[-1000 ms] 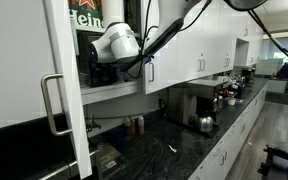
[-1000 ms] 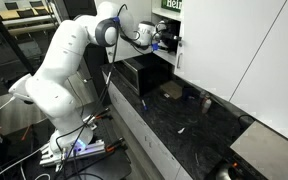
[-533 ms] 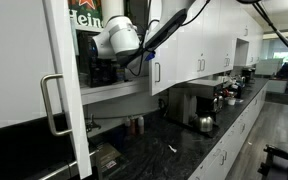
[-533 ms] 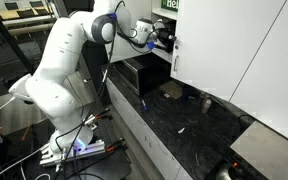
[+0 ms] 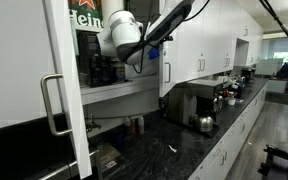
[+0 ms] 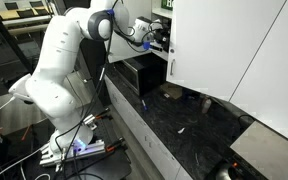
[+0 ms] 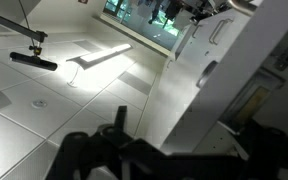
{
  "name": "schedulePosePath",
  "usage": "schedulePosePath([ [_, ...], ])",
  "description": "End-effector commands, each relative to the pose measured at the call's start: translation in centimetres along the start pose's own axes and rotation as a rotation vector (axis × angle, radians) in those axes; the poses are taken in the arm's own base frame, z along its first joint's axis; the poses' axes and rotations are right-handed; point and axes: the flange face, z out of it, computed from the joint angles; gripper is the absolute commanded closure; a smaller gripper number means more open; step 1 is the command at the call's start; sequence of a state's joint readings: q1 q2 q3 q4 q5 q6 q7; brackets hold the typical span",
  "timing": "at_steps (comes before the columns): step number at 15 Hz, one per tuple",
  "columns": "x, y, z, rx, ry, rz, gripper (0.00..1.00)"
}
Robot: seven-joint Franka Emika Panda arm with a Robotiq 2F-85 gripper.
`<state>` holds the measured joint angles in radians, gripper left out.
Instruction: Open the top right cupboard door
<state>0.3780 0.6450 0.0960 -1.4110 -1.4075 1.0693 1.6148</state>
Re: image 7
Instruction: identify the window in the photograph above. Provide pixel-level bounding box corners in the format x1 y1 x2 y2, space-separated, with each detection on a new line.
101 0 182 38

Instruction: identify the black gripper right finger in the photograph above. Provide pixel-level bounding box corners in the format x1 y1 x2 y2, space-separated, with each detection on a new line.
230 109 263 158

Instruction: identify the black stereo camera bar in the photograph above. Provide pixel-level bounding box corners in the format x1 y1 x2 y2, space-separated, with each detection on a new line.
9 51 59 72

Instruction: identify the round silver cupboard lock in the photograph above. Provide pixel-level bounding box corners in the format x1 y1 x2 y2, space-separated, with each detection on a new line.
196 59 219 90

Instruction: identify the thin white cable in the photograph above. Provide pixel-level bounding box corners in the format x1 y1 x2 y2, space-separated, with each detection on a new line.
66 63 82 89

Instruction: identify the round ceiling sensor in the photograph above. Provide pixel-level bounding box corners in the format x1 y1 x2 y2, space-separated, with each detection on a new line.
31 98 49 110

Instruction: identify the dark framed door sheet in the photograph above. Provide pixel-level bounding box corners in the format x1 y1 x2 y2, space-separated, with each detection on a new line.
222 70 287 126

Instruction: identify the grey ceiling vent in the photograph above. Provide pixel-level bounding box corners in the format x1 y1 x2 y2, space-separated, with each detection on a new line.
117 70 154 97
72 39 102 54

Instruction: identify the rectangular ceiling light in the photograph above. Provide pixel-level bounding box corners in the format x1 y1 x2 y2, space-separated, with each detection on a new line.
65 43 134 71

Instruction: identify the white cupboard door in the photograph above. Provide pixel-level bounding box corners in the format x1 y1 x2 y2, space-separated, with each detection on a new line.
165 8 253 84
159 0 288 158

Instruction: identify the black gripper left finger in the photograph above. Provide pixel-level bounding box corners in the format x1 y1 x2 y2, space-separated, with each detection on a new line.
98 105 135 143

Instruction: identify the grey camera mount arm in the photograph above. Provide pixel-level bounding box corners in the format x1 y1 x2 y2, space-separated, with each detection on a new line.
0 8 49 44

